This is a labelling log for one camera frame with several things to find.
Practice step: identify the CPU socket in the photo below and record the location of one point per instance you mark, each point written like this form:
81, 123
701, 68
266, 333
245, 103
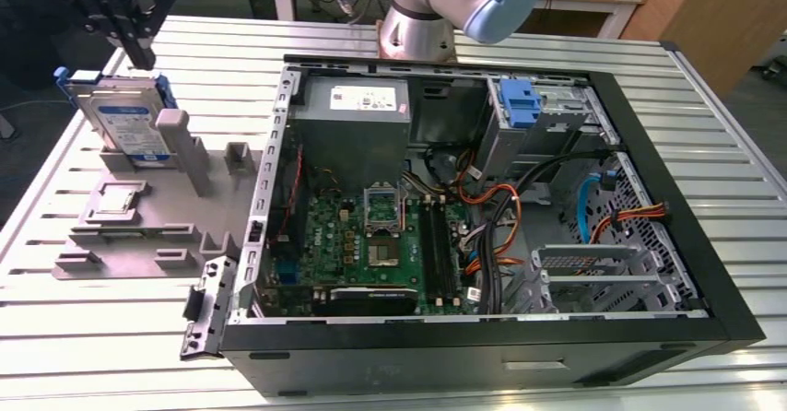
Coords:
385, 254

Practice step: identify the silver card retention bracket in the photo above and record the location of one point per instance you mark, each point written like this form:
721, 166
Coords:
212, 291

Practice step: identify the silver CPU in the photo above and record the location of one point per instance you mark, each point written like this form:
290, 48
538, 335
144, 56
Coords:
117, 199

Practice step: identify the hard disk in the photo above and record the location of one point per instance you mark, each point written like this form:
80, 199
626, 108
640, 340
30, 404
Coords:
129, 125

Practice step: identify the grey parts rack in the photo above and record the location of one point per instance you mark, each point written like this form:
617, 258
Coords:
160, 208

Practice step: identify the silver power supply unit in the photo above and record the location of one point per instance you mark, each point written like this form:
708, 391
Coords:
350, 144

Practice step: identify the blue plastic drive latch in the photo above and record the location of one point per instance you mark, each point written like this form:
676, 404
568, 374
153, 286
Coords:
518, 102

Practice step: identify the metal disk bay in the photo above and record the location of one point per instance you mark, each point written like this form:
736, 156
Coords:
589, 280

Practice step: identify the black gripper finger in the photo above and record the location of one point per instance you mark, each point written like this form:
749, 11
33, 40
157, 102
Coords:
165, 1
106, 24

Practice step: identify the silver optical drive cage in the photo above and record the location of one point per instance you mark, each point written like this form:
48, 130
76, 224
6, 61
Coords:
540, 144

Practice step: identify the blue expansion slot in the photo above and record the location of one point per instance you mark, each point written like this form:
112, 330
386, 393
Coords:
286, 273

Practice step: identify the black PC case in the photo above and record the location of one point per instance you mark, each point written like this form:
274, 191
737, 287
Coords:
429, 360

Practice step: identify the black graphics card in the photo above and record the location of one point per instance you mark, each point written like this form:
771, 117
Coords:
368, 298

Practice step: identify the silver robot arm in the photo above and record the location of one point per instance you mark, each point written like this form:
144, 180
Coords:
417, 33

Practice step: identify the brown wooden cabinet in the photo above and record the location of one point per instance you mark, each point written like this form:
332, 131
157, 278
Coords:
725, 15

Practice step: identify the green motherboard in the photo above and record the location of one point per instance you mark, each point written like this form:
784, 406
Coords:
334, 250

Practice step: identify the black RAM slot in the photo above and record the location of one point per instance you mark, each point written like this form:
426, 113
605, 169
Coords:
429, 250
446, 250

